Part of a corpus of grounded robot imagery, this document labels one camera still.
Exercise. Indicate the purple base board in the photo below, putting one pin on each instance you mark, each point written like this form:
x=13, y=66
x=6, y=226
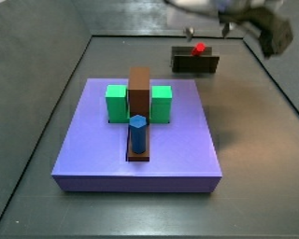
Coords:
x=92, y=160

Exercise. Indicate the red peg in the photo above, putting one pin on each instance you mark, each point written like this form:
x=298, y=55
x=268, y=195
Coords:
x=197, y=49

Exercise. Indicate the green block right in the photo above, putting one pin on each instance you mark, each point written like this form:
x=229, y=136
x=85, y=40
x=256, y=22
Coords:
x=160, y=104

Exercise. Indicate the blue hexagonal peg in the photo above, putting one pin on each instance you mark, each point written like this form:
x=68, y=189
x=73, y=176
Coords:
x=137, y=125

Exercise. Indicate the brown upright block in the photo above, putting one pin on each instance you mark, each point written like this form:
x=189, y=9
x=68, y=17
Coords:
x=138, y=107

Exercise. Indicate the black angled holder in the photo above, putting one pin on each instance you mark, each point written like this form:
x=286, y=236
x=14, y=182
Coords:
x=184, y=63

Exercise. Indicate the green block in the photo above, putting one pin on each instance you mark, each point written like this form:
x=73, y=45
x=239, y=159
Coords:
x=160, y=104
x=116, y=103

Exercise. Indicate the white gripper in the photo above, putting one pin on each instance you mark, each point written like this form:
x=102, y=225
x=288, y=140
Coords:
x=225, y=10

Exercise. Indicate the green block left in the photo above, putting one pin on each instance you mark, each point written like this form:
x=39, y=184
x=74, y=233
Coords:
x=116, y=103

